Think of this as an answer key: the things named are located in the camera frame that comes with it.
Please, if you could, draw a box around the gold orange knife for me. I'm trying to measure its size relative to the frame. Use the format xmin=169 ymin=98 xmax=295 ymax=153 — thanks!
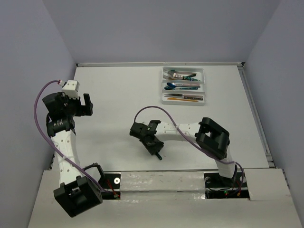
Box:
xmin=167 ymin=97 xmax=199 ymax=102

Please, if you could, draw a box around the black handled knife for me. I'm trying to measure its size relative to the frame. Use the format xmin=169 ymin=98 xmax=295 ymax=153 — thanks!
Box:
xmin=183 ymin=95 xmax=204 ymax=101

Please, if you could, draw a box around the blue spoon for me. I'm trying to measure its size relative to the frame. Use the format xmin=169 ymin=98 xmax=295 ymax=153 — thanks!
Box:
xmin=167 ymin=83 xmax=181 ymax=88

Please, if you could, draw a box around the fork pink handle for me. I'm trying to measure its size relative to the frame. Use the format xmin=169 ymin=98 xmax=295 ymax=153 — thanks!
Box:
xmin=175 ymin=71 xmax=197 ymax=76

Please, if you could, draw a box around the fork teal patterned handle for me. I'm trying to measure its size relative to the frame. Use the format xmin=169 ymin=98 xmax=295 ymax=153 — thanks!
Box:
xmin=177 ymin=74 xmax=196 ymax=79

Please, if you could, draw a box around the teal handled knife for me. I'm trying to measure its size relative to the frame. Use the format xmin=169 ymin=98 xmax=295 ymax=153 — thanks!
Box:
xmin=163 ymin=94 xmax=184 ymax=98

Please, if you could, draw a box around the spoon teal handle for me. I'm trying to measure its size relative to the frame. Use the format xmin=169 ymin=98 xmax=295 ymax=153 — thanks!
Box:
xmin=164 ymin=86 xmax=200 ymax=91

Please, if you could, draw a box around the spoon pink handle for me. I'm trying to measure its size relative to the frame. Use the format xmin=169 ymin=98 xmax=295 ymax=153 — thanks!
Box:
xmin=181 ymin=83 xmax=200 ymax=87

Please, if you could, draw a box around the silver fork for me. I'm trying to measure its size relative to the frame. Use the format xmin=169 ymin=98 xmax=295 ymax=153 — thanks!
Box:
xmin=162 ymin=74 xmax=176 ymax=80

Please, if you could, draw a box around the fork black patterned handle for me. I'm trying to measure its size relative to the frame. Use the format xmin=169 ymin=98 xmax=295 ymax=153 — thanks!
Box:
xmin=183 ymin=77 xmax=200 ymax=81

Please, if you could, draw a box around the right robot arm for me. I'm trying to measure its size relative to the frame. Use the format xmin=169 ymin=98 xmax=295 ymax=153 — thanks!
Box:
xmin=130 ymin=117 xmax=237 ymax=186

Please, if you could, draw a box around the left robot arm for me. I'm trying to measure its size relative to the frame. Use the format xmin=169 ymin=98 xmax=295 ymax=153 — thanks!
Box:
xmin=42 ymin=92 xmax=105 ymax=218

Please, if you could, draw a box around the white front board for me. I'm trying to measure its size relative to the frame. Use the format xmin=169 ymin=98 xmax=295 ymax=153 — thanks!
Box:
xmin=29 ymin=169 xmax=301 ymax=228

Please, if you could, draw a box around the white cutlery tray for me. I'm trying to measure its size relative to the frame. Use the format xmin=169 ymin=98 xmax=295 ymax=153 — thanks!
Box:
xmin=161 ymin=66 xmax=206 ymax=106

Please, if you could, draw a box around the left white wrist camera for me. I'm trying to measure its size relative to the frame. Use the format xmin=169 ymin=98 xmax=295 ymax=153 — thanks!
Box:
xmin=62 ymin=80 xmax=80 ymax=100

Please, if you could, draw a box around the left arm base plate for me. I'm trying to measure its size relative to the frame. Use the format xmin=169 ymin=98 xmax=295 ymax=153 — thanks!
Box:
xmin=75 ymin=173 xmax=121 ymax=200

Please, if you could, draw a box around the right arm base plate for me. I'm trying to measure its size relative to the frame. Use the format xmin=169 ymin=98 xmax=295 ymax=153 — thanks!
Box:
xmin=204 ymin=172 xmax=250 ymax=199

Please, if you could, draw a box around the metal rear rail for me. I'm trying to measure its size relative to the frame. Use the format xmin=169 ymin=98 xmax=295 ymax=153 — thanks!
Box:
xmin=76 ymin=62 xmax=244 ymax=67

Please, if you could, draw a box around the metal rail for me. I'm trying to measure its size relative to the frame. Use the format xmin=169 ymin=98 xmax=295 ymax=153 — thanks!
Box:
xmin=238 ymin=66 xmax=276 ymax=168
xmin=76 ymin=62 xmax=244 ymax=67

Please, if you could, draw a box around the metal right rail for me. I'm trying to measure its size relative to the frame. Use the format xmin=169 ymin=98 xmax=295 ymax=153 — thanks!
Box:
xmin=238 ymin=66 xmax=276 ymax=168

